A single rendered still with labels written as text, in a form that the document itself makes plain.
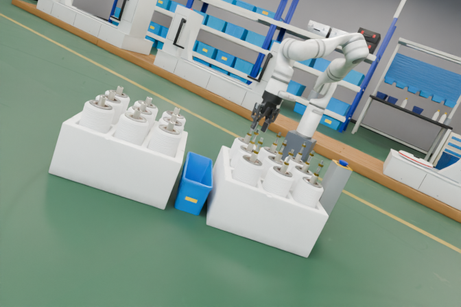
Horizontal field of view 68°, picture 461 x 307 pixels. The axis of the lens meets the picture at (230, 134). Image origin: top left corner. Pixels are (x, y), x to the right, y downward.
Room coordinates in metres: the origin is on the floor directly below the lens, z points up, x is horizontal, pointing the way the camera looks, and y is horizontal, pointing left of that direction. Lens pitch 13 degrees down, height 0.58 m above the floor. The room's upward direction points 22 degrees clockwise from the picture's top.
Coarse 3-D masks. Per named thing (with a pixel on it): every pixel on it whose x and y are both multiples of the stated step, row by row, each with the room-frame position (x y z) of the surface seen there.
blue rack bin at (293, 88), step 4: (288, 84) 6.11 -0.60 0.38; (292, 84) 6.09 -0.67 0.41; (296, 84) 6.07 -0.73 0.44; (300, 84) 6.04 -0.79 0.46; (288, 88) 6.11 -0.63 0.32; (292, 88) 6.08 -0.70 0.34; (296, 88) 6.06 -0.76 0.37; (300, 88) 6.17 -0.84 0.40; (304, 88) 6.44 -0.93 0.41; (288, 92) 6.10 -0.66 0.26; (292, 92) 6.08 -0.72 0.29; (296, 92) 6.06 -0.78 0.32; (300, 92) 6.31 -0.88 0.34; (300, 96) 6.48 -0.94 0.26
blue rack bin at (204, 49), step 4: (200, 44) 6.80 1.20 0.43; (204, 44) 6.76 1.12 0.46; (200, 48) 6.79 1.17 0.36; (204, 48) 6.76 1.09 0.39; (208, 48) 6.73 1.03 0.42; (212, 48) 6.70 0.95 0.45; (196, 52) 6.82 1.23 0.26; (200, 52) 6.78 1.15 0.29; (204, 52) 6.75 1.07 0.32; (208, 52) 6.73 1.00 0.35; (212, 52) 6.70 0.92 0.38; (216, 52) 6.80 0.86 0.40; (208, 56) 6.71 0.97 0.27; (212, 56) 6.72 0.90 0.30
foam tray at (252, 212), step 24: (216, 168) 1.36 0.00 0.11; (216, 192) 1.14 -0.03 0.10; (240, 192) 1.09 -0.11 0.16; (264, 192) 1.11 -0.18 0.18; (288, 192) 1.21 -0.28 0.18; (216, 216) 1.08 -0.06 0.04; (240, 216) 1.09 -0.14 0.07; (264, 216) 1.10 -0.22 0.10; (288, 216) 1.12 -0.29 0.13; (312, 216) 1.13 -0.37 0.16; (264, 240) 1.11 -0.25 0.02; (288, 240) 1.12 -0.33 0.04; (312, 240) 1.13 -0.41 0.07
